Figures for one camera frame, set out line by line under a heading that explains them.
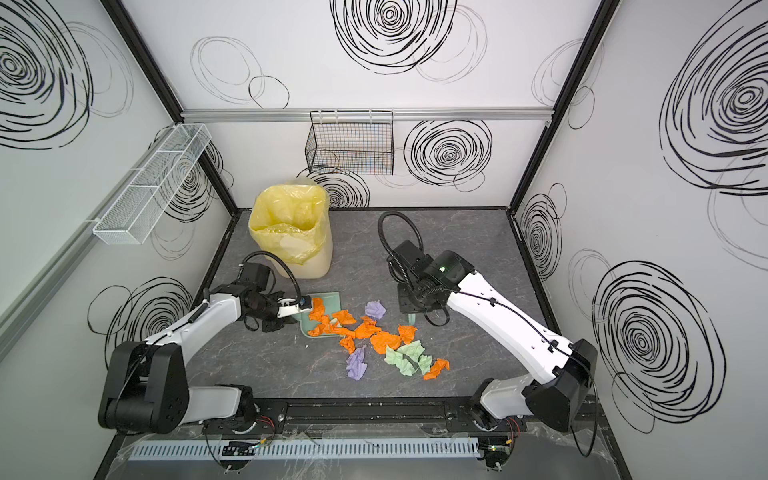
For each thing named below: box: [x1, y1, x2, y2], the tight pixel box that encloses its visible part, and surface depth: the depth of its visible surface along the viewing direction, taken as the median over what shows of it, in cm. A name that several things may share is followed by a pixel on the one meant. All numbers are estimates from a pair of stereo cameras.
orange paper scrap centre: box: [354, 316, 382, 340], surface depth 88 cm
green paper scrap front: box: [418, 355, 433, 375], surface depth 83 cm
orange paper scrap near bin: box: [370, 331, 401, 355], surface depth 88 cm
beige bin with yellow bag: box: [248, 183, 334, 279], surface depth 90 cm
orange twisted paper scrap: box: [340, 336, 356, 354], surface depth 86 cm
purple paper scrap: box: [365, 300, 387, 319], surface depth 94 cm
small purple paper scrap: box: [346, 345, 368, 381], surface depth 82 cm
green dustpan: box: [292, 292, 342, 339], surface depth 92 cm
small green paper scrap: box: [384, 340, 424, 376], surface depth 84 cm
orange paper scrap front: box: [423, 358, 451, 381], surface depth 82 cm
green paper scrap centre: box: [397, 340, 425, 363], surface depth 85 cm
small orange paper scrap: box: [398, 324, 419, 345], surface depth 89 cm
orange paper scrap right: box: [308, 297, 356, 337], surface depth 89 cm
